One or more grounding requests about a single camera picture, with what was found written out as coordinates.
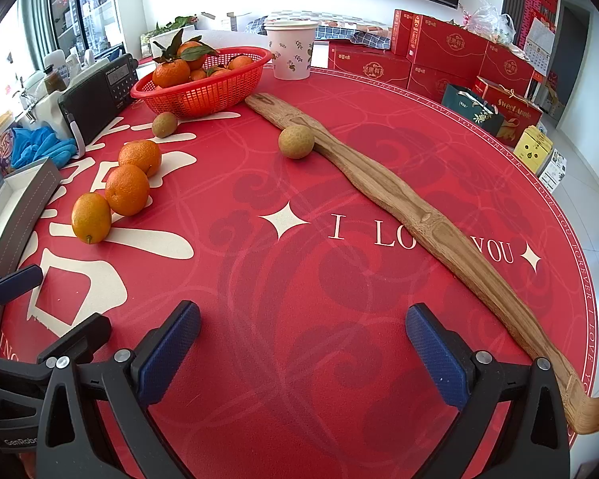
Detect large orange citrus fruit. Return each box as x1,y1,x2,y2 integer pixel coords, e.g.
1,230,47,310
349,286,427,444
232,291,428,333
71,192,111,244

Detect kiwi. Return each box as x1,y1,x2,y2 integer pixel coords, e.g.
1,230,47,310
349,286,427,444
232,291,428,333
151,111,179,139
278,125,315,159

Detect wooden back scratcher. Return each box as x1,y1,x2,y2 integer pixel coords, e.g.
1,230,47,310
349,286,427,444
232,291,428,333
245,93,599,435

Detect white shallow box tray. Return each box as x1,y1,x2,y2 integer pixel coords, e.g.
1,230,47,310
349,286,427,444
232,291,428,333
0,158,60,277

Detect purple milk tea cup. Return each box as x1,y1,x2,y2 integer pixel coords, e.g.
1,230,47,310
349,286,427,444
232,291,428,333
0,111,15,175

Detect blue rubber gloves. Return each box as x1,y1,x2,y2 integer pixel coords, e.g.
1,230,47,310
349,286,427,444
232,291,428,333
10,125,77,170

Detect middle mandarin orange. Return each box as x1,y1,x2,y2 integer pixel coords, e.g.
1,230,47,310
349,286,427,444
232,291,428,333
105,164,150,216

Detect mandarin orange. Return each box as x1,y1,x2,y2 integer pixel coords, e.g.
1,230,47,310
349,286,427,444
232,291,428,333
105,164,150,216
117,140,162,178

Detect far mandarin orange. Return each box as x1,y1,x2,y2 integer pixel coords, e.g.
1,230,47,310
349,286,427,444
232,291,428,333
117,140,162,178

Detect white organizer container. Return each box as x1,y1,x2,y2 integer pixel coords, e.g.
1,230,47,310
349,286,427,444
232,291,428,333
20,50,109,140

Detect black portable radio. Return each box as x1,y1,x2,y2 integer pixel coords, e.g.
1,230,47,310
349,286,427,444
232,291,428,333
58,53,138,152

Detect red round table mat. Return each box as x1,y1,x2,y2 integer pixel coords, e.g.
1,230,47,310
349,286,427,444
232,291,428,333
0,70,599,478

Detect dark spice bottle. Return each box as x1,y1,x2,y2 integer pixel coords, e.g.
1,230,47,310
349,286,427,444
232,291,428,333
44,65,67,95

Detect mandarins in basket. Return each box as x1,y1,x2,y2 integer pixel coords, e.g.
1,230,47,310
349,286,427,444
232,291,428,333
151,29,254,89

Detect red plastic fruit basket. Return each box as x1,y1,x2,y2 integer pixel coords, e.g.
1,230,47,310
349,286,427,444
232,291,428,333
131,47,272,119

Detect yellow small box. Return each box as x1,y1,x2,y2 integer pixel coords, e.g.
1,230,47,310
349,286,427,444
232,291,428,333
513,125,553,174

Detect dark green gift bag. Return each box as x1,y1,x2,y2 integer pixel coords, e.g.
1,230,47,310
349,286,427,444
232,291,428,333
441,83,504,136

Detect white floral paper cup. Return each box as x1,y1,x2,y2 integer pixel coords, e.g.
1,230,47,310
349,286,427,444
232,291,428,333
265,20,319,81

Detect red gift boxes stack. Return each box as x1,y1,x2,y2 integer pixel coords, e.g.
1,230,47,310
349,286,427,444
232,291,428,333
327,8,537,106

